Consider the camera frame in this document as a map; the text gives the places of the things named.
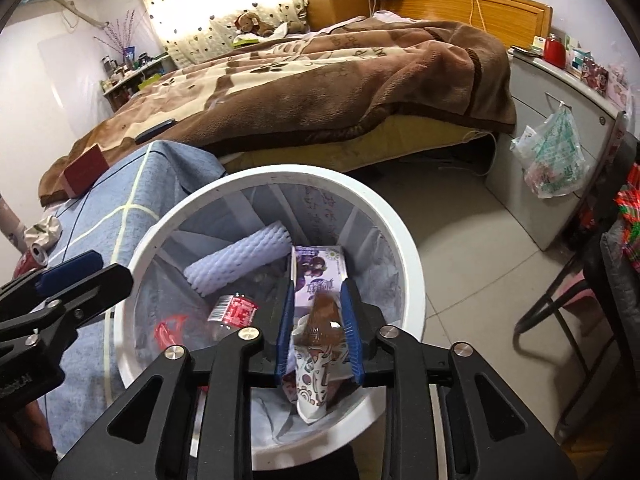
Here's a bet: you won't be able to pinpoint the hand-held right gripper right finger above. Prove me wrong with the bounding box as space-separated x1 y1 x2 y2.
340 277 578 480

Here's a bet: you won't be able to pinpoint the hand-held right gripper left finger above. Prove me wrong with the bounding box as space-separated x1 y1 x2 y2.
52 280 296 480

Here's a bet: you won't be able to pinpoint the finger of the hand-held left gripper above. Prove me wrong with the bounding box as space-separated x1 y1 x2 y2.
0 262 135 361
0 251 104 323

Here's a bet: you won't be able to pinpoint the brown patterned carton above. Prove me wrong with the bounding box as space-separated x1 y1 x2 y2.
282 292 351 426

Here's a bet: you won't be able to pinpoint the clear bottle with red label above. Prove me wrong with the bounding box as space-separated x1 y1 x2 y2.
202 292 263 346

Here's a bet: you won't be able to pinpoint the purple carton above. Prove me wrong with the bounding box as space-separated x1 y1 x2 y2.
290 244 348 321

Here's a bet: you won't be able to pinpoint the white trash basket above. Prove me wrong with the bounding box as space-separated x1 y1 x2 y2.
102 169 427 471

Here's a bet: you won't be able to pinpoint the white foam fruit net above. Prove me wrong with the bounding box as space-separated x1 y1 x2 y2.
182 225 293 297

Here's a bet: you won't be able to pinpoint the person's left hand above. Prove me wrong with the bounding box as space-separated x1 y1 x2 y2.
10 400 57 466

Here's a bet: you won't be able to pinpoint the dark red box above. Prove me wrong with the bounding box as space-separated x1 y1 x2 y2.
62 143 110 197

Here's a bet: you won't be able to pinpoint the black phone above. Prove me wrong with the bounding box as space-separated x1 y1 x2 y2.
135 118 177 143

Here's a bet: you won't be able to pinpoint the yellow mattress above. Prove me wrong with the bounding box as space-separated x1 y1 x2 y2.
220 115 496 173

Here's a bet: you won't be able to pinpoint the cluttered white shelf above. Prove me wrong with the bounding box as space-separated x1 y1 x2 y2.
100 45 173 111

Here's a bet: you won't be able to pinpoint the purple dried flowers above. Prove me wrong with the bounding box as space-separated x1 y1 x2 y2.
95 9 138 58

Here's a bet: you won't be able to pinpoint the brown patterned blanket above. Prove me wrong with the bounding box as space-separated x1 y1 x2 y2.
39 16 518 208

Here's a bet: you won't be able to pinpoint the black chair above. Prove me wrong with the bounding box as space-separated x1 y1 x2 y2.
515 130 640 441

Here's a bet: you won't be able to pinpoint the printed plastic bag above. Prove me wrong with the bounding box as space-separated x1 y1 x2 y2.
509 101 590 199

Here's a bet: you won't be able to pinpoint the spotted curtain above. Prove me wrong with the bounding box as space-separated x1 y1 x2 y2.
131 0 308 68

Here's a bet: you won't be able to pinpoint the grey nightstand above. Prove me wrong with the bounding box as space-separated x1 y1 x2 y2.
487 45 631 253

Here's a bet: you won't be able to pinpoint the brown teddy bear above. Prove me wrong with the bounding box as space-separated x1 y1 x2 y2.
235 11 276 38

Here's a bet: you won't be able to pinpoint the colourful cloth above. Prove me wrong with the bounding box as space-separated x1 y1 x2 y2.
614 162 640 271

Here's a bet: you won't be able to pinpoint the pink pillow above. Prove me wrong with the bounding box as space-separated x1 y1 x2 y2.
372 9 416 23

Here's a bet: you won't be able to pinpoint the wooden headboard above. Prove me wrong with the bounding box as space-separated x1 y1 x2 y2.
400 0 555 51

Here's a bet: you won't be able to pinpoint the red jar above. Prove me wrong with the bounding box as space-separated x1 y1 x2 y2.
544 34 565 66

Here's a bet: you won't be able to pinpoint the printed box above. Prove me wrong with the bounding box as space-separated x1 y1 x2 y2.
580 57 611 93

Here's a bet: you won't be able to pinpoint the wall pipe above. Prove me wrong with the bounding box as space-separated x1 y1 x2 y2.
60 0 111 28

